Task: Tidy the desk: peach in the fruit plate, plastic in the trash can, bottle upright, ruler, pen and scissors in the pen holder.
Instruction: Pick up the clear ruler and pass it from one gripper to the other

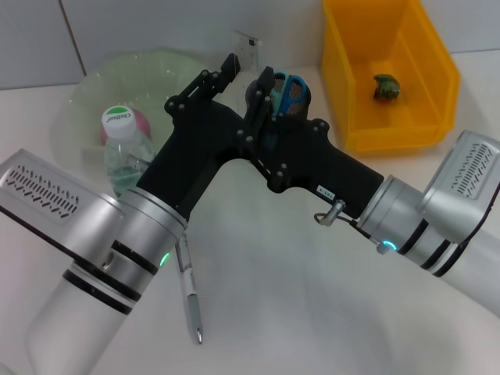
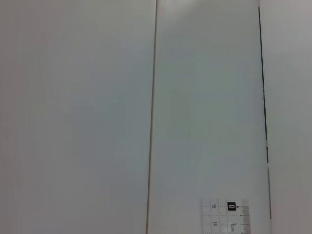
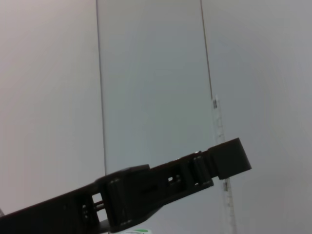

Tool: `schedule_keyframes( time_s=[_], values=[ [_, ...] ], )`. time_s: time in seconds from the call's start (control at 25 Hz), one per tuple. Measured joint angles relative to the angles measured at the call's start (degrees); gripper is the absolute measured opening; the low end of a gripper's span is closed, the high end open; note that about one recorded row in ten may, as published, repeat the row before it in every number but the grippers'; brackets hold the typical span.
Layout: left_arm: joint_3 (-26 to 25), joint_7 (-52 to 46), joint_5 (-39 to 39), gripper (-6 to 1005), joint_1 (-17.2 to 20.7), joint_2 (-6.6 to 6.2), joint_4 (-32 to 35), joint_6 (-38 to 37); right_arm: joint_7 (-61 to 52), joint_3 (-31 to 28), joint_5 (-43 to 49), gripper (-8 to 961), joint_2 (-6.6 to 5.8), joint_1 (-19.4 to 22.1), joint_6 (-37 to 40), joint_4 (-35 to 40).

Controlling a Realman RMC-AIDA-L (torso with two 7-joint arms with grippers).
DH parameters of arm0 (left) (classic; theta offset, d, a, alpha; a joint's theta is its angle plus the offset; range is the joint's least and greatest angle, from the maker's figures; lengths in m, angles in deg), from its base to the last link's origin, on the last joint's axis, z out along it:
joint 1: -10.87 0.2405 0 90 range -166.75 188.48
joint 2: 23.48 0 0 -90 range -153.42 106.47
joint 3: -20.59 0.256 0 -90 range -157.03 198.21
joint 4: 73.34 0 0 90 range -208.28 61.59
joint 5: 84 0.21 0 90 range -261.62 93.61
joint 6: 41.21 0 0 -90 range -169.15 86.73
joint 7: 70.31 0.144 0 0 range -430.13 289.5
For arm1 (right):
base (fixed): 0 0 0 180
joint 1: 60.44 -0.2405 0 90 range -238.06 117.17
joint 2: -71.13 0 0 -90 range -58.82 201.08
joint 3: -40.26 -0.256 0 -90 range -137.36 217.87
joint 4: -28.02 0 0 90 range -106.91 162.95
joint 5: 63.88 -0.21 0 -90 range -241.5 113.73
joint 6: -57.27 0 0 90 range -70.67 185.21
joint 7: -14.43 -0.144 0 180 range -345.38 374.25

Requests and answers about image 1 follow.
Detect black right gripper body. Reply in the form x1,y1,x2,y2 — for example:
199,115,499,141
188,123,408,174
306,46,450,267
266,121,387,220

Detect yellow plastic bin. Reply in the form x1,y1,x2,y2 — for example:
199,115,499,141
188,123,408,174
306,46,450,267
320,0,462,153

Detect pink peach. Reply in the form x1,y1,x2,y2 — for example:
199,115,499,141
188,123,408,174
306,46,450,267
99,109,153,145

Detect green glass fruit bowl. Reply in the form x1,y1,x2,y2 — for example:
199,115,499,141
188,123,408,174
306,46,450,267
52,47,230,173

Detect black mesh pen holder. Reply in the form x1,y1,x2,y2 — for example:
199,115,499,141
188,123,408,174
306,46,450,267
243,72,314,127

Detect blue scissors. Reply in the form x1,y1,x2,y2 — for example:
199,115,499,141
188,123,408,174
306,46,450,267
269,70,308,119

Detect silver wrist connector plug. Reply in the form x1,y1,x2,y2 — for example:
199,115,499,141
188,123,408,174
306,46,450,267
127,154,152,172

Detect silver ballpoint pen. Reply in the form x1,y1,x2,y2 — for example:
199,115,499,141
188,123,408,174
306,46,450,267
174,233,205,346

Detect transparent plastic ruler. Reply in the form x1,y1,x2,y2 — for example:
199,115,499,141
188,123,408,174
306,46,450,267
230,29,263,74

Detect clear green-label water bottle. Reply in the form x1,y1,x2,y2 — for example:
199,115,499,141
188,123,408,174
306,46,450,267
100,104,158,199

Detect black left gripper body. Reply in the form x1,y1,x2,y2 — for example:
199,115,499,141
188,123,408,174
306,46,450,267
134,92,252,225

